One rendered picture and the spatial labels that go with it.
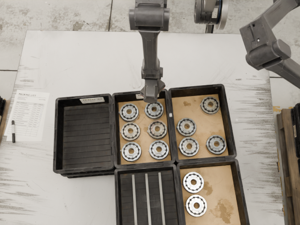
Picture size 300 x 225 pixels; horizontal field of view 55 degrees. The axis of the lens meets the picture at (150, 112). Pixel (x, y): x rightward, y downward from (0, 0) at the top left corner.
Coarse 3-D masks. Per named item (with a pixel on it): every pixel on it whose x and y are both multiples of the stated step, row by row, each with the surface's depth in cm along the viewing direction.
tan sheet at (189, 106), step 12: (192, 96) 162; (204, 96) 162; (216, 96) 162; (180, 108) 160; (192, 108) 160; (204, 120) 157; (216, 120) 157; (204, 132) 155; (216, 132) 155; (204, 144) 153; (216, 144) 152; (180, 156) 151; (204, 156) 151; (216, 156) 150
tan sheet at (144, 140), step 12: (120, 108) 161; (144, 108) 161; (120, 120) 159; (144, 120) 158; (132, 132) 156; (144, 132) 156; (120, 144) 154; (144, 144) 154; (168, 144) 153; (144, 156) 152; (168, 156) 151
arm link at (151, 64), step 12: (132, 12) 76; (168, 12) 76; (132, 24) 79; (168, 24) 78; (144, 36) 84; (156, 36) 84; (144, 48) 91; (156, 48) 91; (144, 60) 100; (156, 60) 100; (144, 72) 110; (156, 72) 109
